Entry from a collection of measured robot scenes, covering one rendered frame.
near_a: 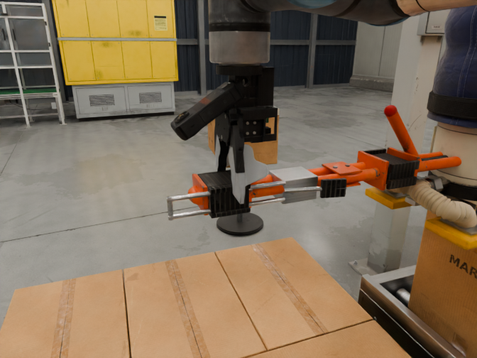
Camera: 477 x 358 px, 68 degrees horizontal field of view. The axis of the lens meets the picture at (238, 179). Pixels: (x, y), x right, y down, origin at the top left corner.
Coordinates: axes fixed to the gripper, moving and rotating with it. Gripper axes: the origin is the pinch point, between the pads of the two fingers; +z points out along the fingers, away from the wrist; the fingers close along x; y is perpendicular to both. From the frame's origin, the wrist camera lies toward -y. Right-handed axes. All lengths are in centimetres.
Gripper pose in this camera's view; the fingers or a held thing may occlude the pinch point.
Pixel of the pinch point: (227, 188)
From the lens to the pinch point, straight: 60.5
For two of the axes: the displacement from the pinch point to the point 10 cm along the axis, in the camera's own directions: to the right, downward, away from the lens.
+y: 9.4, -1.2, 3.2
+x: -3.4, -3.3, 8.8
